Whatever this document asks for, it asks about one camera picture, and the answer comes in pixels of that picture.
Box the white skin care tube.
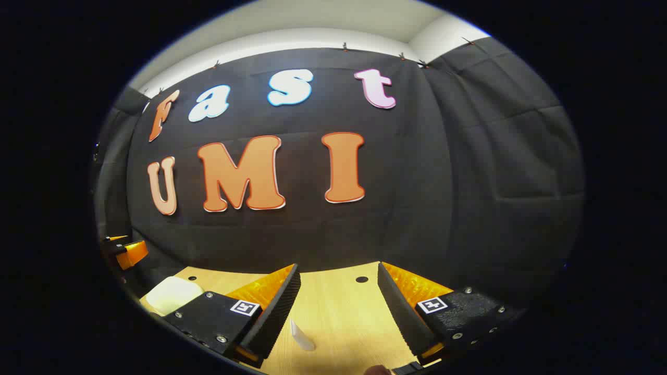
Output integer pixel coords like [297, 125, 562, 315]
[290, 319, 316, 352]

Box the black backdrop cloth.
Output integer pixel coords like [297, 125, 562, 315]
[94, 39, 585, 313]

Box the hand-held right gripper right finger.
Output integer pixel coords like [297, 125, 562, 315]
[377, 262, 527, 365]

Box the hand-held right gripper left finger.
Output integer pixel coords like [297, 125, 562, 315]
[164, 263, 302, 368]

